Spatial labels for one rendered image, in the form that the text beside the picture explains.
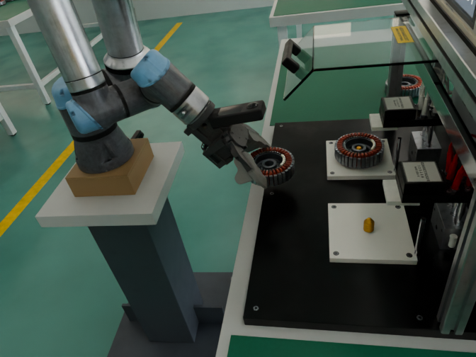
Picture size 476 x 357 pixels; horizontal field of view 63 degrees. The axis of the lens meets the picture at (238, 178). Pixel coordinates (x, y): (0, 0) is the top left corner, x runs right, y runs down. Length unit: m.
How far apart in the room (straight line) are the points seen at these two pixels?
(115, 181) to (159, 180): 0.11
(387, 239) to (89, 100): 0.64
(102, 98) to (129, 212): 0.30
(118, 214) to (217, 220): 1.05
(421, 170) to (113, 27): 0.69
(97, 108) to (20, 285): 1.42
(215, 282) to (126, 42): 1.09
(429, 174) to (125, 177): 0.68
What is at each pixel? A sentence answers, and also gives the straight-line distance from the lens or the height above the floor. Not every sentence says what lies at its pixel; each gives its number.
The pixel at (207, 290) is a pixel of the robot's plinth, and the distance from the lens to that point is 1.69.
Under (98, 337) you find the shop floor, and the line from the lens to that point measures 1.75.
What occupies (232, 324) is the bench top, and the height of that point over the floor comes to 0.75.
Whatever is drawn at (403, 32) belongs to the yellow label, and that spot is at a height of 1.07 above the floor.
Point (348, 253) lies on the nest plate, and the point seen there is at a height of 0.78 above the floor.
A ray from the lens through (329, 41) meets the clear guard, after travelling 0.85.
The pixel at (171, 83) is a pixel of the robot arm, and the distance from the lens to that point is 0.78.
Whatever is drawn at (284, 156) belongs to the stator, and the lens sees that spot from 0.86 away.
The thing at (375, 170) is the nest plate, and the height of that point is 0.78.
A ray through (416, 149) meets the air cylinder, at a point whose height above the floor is 0.82.
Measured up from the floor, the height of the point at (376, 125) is 0.88.
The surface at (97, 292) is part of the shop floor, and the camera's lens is 1.90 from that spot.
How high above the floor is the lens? 1.35
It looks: 37 degrees down
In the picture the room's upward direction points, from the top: 11 degrees counter-clockwise
